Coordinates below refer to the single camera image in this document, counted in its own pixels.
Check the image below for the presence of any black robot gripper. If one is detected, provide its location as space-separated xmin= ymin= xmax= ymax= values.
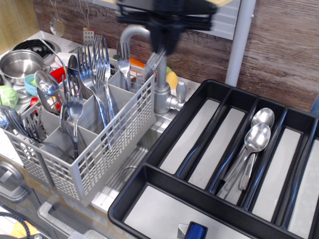
xmin=116 ymin=0 xmax=217 ymax=55

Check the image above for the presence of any steel spoon upright left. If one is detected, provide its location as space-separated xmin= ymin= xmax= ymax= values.
xmin=34 ymin=70 xmax=64 ymax=115

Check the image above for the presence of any upper steel spoon in tray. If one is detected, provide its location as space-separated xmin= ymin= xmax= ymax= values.
xmin=223 ymin=108 xmax=275 ymax=181

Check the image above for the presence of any steel spoon in tray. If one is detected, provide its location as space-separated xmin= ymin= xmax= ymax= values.
xmin=223 ymin=108 xmax=275 ymax=181
xmin=217 ymin=123 xmax=271 ymax=199

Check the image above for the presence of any lower steel spoon in tray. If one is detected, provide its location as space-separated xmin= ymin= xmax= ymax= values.
xmin=217 ymin=123 xmax=271 ymax=199

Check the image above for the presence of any grey plastic cutlery basket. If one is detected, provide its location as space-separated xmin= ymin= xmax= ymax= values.
xmin=6 ymin=67 xmax=156 ymax=206

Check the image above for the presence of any black cutlery tray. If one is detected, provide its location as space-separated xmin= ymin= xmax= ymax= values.
xmin=108 ymin=80 xmax=319 ymax=239

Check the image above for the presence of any steel fork near faucet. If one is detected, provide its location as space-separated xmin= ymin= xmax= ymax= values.
xmin=144 ymin=49 xmax=165 ymax=80

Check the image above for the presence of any yellow toy corn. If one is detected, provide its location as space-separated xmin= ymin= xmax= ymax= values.
xmin=166 ymin=71 xmax=178 ymax=90

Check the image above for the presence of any steel fork rear right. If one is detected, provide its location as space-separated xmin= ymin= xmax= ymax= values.
xmin=117 ymin=43 xmax=131 ymax=91

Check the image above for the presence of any tall steel fork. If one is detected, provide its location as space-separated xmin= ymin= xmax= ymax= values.
xmin=93 ymin=35 xmax=115 ymax=127

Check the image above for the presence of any silver curved faucet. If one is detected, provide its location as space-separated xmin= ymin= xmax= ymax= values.
xmin=120 ymin=24 xmax=187 ymax=113

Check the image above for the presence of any small hanging grater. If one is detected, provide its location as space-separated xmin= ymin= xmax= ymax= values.
xmin=83 ymin=27 xmax=94 ymax=45

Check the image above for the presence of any grey vertical pole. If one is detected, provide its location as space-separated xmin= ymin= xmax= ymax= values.
xmin=225 ymin=0 xmax=256 ymax=87

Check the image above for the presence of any hanging steel skimmer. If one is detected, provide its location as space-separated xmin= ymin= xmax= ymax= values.
xmin=49 ymin=0 xmax=65 ymax=37

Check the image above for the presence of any red toy item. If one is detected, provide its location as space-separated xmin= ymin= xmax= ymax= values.
xmin=50 ymin=67 xmax=66 ymax=83

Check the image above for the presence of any black stove burner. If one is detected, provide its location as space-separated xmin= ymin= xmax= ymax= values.
xmin=12 ymin=39 xmax=53 ymax=59

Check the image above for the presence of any light blue toy cup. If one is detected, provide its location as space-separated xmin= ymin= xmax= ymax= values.
xmin=24 ymin=74 xmax=37 ymax=97

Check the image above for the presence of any steel pot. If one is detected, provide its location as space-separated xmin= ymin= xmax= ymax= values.
xmin=0 ymin=50 xmax=48 ymax=85

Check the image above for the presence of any green toy cabbage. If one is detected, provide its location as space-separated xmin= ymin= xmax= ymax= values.
xmin=0 ymin=85 xmax=18 ymax=108

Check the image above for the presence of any blue object at bottom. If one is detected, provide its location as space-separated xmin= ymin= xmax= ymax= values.
xmin=177 ymin=222 xmax=208 ymax=239

